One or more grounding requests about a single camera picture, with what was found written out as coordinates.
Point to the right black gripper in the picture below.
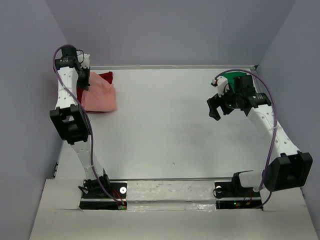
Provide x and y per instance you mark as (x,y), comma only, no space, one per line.
(214,102)

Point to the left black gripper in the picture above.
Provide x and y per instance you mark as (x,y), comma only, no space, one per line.
(85,84)

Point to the pink t-shirt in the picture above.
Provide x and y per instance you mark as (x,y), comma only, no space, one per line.
(100,96)

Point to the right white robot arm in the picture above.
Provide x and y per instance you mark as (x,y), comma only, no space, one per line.
(286,166)

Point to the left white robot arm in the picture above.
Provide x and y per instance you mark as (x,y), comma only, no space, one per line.
(70,118)

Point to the red folded t-shirt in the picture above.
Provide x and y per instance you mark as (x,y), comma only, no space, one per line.
(107,76)

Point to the green t-shirt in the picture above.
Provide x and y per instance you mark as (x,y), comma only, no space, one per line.
(231,75)

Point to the white cardboard front cover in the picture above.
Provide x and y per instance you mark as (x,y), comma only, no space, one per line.
(169,210)

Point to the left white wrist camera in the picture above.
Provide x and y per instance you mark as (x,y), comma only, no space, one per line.
(84,60)

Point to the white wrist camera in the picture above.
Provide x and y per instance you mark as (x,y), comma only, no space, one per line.
(222,85)
(84,60)

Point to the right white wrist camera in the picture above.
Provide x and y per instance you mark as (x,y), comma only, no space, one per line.
(222,85)

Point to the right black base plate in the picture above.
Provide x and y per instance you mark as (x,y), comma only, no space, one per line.
(230,197)

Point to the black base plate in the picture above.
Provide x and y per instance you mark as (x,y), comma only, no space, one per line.
(99,200)
(230,197)

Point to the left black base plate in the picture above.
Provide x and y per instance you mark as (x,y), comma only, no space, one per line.
(99,200)

